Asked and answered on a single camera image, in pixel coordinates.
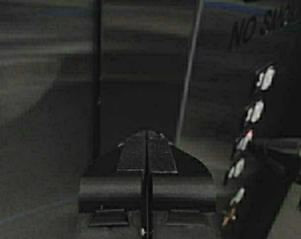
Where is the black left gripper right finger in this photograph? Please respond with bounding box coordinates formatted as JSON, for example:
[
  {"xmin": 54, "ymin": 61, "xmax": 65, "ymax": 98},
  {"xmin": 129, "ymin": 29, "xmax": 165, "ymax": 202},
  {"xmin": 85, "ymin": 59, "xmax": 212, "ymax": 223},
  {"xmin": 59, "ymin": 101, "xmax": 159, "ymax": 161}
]
[{"xmin": 145, "ymin": 131, "xmax": 220, "ymax": 239}]

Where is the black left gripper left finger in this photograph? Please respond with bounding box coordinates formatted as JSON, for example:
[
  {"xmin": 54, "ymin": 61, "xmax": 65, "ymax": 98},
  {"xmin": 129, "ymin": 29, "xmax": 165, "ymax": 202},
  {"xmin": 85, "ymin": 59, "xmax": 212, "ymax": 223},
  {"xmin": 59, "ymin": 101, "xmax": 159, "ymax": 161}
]
[{"xmin": 77, "ymin": 131, "xmax": 146, "ymax": 239}]

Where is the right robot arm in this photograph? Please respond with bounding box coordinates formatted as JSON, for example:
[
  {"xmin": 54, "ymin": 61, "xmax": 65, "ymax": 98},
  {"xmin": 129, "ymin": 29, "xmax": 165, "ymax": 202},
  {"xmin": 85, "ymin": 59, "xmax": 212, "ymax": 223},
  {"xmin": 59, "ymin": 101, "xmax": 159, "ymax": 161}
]
[{"xmin": 221, "ymin": 137, "xmax": 301, "ymax": 239}]

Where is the elevator floor button panel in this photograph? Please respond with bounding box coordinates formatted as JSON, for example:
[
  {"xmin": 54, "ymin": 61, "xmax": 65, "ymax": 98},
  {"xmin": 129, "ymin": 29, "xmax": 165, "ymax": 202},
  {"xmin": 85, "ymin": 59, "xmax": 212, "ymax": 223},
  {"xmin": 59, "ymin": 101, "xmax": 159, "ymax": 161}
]
[{"xmin": 178, "ymin": 0, "xmax": 301, "ymax": 238}]

